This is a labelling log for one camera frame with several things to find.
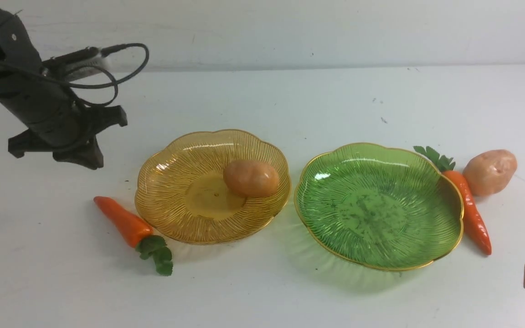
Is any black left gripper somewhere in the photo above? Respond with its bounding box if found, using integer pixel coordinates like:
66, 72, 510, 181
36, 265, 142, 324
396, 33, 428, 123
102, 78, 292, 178
0, 9, 129, 170

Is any toy potato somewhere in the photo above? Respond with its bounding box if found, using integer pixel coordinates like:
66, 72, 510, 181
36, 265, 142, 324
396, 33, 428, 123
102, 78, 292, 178
223, 160, 279, 198
463, 149, 518, 197

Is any right toy carrot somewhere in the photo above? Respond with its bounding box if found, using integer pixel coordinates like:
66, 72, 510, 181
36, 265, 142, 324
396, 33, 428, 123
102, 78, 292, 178
413, 146, 492, 256

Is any toy carrot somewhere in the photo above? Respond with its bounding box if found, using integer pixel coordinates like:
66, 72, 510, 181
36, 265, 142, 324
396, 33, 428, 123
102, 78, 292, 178
413, 146, 492, 256
93, 196, 174, 277

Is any left toy carrot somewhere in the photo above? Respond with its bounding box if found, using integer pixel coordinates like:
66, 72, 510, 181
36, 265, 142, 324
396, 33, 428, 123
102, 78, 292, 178
93, 196, 174, 277

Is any amber ribbed plastic plate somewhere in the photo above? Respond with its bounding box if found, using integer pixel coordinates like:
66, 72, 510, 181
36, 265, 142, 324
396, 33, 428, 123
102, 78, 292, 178
134, 129, 291, 245

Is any green ribbed plastic plate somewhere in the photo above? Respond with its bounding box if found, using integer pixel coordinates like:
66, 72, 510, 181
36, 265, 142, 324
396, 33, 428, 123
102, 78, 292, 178
293, 143, 464, 272

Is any black camera cable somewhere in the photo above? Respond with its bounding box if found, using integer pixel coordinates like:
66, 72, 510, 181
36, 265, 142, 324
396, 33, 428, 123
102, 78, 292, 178
0, 43, 150, 108

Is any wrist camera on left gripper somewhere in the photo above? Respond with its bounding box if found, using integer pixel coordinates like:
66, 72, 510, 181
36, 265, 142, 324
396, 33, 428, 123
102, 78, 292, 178
41, 46, 111, 82

